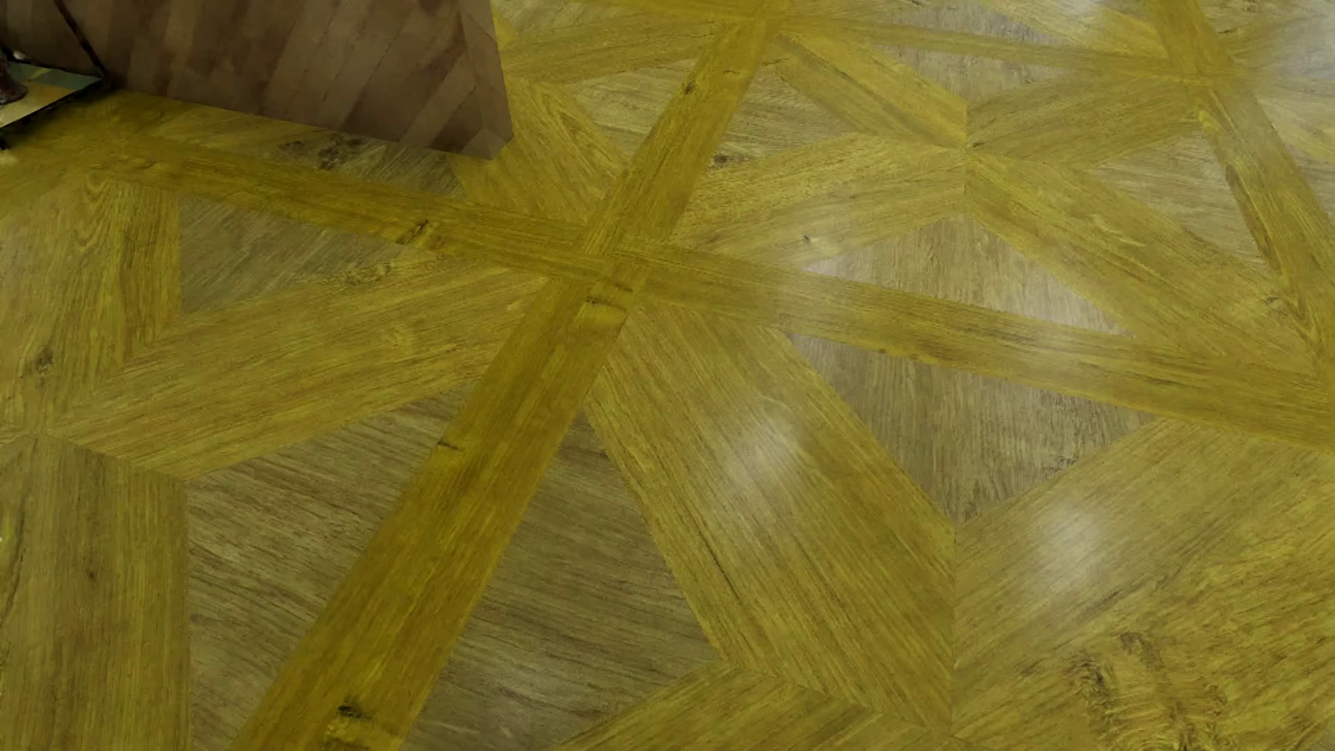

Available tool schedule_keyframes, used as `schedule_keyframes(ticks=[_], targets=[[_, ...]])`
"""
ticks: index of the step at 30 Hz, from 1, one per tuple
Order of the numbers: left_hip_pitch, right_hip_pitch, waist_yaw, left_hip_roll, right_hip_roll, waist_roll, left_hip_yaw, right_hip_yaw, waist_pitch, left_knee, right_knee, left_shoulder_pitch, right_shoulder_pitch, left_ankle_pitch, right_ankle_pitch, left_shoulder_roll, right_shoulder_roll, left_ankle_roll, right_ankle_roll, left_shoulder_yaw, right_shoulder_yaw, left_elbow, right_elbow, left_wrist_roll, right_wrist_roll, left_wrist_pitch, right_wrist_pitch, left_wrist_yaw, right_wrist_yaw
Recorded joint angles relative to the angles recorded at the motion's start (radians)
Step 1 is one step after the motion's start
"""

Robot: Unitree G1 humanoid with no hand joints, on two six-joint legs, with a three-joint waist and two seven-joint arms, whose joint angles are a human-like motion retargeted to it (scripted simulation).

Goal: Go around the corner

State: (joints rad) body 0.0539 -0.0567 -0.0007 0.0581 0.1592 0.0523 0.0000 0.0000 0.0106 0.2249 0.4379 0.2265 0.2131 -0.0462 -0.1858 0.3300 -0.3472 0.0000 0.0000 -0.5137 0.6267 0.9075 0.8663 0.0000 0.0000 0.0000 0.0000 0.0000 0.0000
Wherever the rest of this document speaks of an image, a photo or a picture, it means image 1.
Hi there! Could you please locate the brown wood-panelled partition corner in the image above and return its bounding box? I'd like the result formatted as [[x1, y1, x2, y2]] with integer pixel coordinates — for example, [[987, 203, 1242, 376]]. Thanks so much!
[[0, 0, 515, 161]]

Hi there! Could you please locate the pale shelf board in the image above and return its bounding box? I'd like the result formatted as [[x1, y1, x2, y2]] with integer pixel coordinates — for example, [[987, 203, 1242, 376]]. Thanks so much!
[[0, 61, 102, 131]]

